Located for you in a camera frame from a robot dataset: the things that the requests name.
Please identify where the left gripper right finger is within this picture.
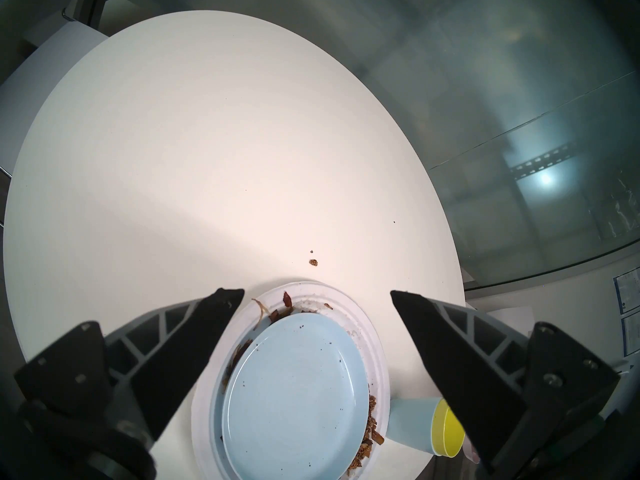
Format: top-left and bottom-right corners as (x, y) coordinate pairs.
(390, 290), (622, 474)

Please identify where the white paper wall notice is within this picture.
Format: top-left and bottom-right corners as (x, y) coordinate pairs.
(621, 311), (640, 357)
(614, 266), (640, 315)

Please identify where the light blue plastic cup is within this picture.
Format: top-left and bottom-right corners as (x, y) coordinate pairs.
(387, 398), (444, 455)

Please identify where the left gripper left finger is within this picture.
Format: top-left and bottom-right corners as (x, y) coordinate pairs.
(14, 287), (246, 441)

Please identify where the perforated metal shelf bracket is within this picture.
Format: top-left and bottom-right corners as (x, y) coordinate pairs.
(509, 142), (579, 181)

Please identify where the white chair with handle hole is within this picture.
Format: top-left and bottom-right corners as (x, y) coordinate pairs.
(0, 19), (108, 175)

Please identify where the pink plate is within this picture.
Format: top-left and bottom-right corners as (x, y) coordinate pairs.
(462, 434), (483, 465)

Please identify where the light blue plate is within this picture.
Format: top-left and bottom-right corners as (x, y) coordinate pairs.
(221, 312), (371, 480)

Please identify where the brown food scraps heap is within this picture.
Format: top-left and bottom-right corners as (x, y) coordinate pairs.
(222, 290), (386, 477)

